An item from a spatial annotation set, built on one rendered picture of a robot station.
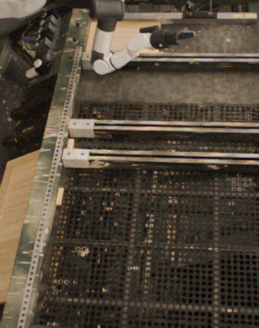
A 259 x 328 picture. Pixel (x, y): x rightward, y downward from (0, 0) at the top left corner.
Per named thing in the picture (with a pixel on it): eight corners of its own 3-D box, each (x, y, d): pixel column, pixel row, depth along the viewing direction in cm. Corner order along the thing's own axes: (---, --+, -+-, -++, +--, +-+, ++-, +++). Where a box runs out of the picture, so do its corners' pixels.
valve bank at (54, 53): (27, 11, 338) (56, -6, 325) (43, 28, 347) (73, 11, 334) (9, 72, 308) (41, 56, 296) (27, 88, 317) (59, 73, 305)
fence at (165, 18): (92, 18, 337) (92, 13, 334) (255, 18, 326) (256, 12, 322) (92, 23, 334) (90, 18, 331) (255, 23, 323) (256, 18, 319)
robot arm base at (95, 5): (90, 26, 263) (95, 5, 255) (85, 11, 271) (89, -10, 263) (121, 28, 268) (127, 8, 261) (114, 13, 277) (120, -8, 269)
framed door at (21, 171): (9, 163, 336) (7, 161, 334) (81, 136, 307) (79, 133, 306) (-29, 310, 283) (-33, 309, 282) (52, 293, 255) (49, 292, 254)
